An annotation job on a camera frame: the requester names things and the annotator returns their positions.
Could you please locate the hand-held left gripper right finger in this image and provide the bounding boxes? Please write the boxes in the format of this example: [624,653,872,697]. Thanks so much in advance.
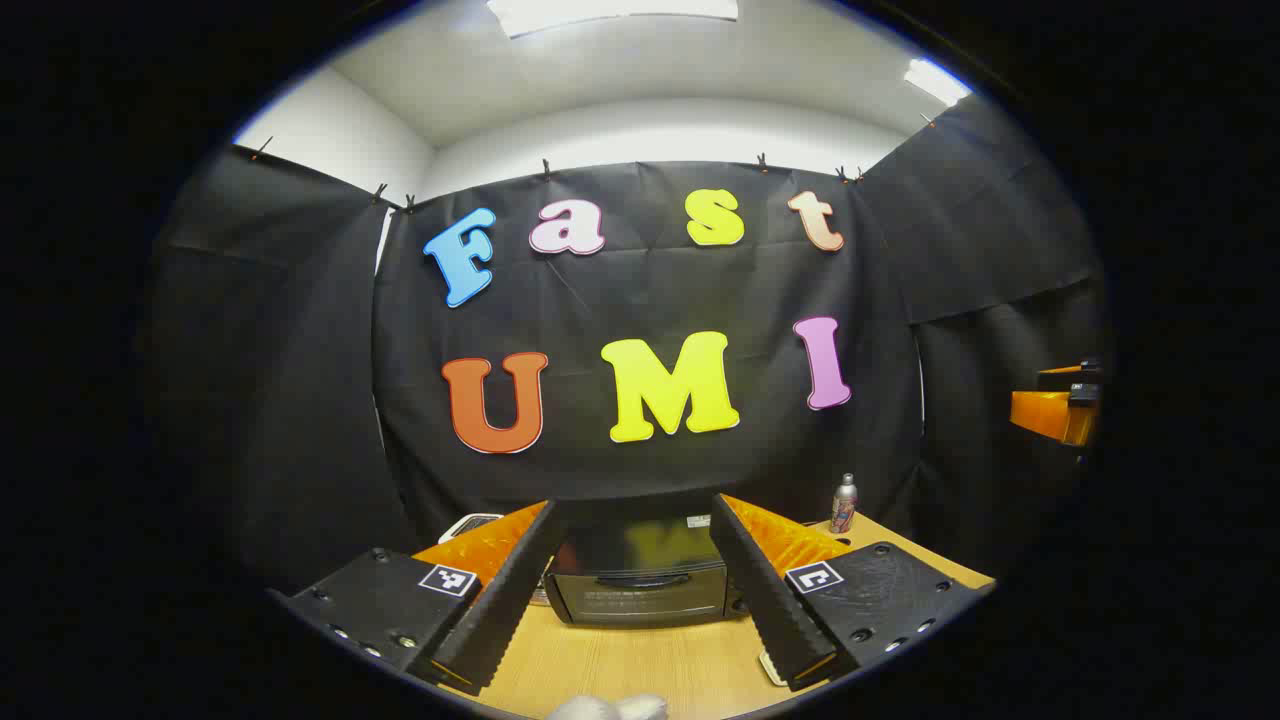
[708,492,996,694]

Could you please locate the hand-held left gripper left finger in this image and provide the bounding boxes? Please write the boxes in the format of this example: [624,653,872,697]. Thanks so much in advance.
[268,498,563,698]

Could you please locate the black electric oven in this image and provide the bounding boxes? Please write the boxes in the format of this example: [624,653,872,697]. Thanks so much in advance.
[543,497,753,629]

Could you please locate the white power strip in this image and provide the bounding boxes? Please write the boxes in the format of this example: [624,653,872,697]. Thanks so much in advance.
[438,512,506,546]

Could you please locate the ceiling light panel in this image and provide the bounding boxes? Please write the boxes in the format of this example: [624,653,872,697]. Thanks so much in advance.
[487,0,741,39]
[905,58,973,108]

